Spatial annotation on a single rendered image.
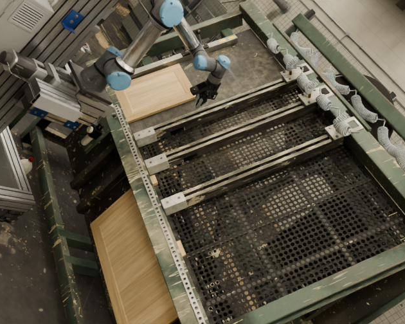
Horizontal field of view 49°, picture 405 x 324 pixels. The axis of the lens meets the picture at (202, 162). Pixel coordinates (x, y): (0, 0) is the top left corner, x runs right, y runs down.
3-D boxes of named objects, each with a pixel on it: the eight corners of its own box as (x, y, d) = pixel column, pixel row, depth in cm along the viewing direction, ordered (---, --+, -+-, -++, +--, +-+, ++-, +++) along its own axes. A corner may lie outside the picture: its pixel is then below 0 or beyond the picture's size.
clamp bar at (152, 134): (134, 139, 278) (125, 112, 259) (305, 74, 294) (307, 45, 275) (139, 150, 272) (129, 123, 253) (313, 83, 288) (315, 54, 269)
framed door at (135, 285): (92, 224, 298) (89, 224, 296) (150, 173, 282) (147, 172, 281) (128, 355, 243) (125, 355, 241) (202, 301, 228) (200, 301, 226)
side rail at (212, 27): (105, 68, 334) (100, 56, 325) (240, 21, 349) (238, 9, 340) (107, 72, 330) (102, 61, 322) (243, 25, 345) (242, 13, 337)
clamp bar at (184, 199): (161, 204, 245) (152, 179, 227) (351, 128, 262) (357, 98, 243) (167, 218, 239) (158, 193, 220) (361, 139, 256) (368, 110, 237)
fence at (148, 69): (110, 82, 314) (109, 78, 311) (234, 38, 327) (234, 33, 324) (112, 86, 311) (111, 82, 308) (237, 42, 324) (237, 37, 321)
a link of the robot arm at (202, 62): (188, 60, 245) (206, 64, 250) (195, 72, 238) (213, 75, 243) (194, 48, 240) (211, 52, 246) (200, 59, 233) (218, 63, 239)
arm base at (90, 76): (85, 86, 231) (98, 73, 228) (76, 67, 238) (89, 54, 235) (106, 96, 243) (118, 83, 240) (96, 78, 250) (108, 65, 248)
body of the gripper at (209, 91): (214, 101, 261) (223, 85, 253) (202, 101, 255) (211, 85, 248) (207, 92, 264) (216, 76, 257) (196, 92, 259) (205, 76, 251)
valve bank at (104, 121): (54, 96, 305) (77, 72, 298) (71, 105, 315) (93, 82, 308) (67, 146, 274) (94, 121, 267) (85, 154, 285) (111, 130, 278)
